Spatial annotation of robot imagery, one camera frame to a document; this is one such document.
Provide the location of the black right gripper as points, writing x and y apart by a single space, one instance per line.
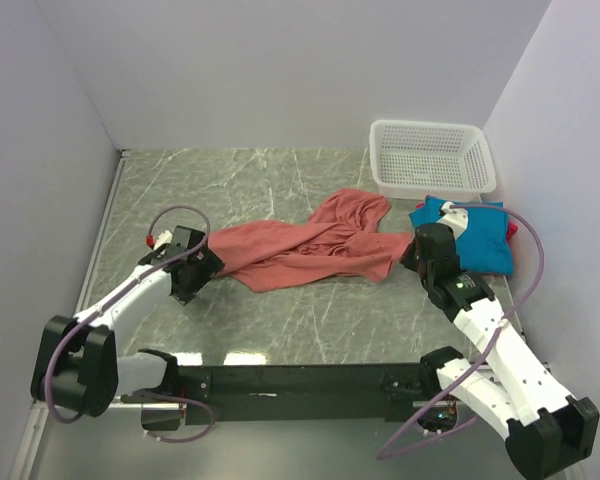
408 259

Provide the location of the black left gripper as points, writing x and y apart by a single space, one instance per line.
209 265

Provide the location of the salmon pink t-shirt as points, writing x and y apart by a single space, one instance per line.
340 238

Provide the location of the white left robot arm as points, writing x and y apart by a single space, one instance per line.
80 365

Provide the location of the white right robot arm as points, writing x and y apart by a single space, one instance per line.
545 428

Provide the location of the folded blue t-shirt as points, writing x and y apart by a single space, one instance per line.
480 240

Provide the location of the white perforated plastic basket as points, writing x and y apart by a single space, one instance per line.
411 160

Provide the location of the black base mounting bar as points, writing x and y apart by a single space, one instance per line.
307 392

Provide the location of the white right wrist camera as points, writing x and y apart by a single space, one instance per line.
454 217

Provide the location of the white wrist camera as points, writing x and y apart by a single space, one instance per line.
156 241
454 217

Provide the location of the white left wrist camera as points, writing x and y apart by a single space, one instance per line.
156 241

